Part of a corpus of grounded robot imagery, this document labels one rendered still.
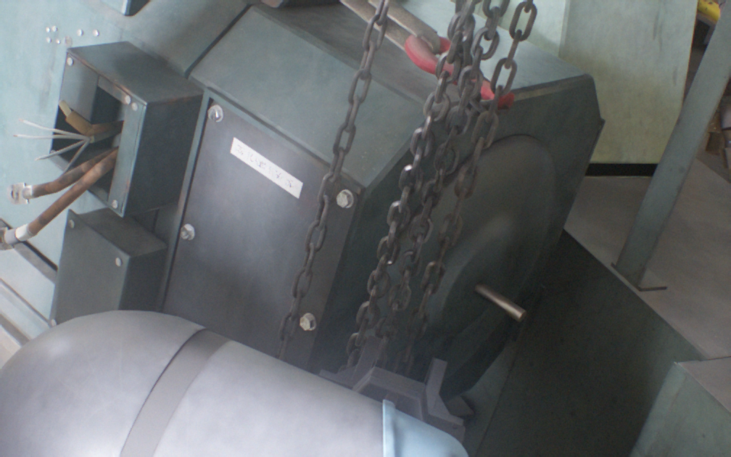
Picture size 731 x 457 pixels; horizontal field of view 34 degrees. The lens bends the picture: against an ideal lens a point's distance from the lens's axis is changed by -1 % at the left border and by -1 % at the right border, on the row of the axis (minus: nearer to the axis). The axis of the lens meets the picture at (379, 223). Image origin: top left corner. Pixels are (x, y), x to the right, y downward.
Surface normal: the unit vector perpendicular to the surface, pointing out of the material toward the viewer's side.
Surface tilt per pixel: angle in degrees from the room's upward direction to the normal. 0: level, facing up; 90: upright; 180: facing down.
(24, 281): 62
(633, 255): 90
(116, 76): 0
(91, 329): 33
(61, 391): 51
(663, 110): 72
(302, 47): 45
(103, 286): 90
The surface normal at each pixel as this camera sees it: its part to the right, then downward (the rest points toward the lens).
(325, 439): 0.17, -0.69
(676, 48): 0.54, 0.24
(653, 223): -0.83, 0.03
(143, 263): 0.73, 0.48
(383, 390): -0.19, 0.41
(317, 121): -0.25, -0.46
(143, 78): 0.27, -0.85
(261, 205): -0.62, 0.20
